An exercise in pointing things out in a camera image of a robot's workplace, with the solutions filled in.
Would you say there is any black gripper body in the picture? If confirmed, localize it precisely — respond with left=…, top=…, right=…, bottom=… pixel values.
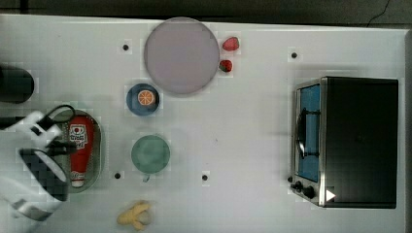
left=30, top=115, right=79, bottom=159

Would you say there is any red plush ketchup bottle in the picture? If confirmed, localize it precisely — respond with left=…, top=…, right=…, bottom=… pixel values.
left=69, top=116, right=94, bottom=188

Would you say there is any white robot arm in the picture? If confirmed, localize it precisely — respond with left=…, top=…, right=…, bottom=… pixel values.
left=1, top=111, right=76, bottom=222

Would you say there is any black cylindrical cup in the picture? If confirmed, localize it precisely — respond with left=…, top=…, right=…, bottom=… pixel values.
left=0, top=66, right=35, bottom=104

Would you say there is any green mug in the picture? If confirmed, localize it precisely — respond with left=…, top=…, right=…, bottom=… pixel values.
left=131, top=135, right=171, bottom=183

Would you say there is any blue bowl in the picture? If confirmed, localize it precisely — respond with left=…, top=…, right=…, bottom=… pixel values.
left=126, top=83, right=160, bottom=117

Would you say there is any orange slice toy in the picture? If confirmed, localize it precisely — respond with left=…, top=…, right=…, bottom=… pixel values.
left=137, top=89, right=155, bottom=106

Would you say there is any peeled banana toy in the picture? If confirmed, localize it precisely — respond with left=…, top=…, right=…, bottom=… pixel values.
left=117, top=201, right=152, bottom=231

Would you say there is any large grey round plate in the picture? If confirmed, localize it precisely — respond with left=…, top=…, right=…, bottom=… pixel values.
left=144, top=17, right=220, bottom=95

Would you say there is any small red strawberry toy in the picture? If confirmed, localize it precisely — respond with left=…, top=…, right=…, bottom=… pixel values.
left=219, top=60, right=233, bottom=73

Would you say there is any plush strawberry with green top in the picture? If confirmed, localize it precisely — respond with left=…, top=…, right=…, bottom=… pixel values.
left=222, top=37, right=240, bottom=51

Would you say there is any black toaster oven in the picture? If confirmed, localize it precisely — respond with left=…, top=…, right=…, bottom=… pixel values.
left=288, top=77, right=398, bottom=209

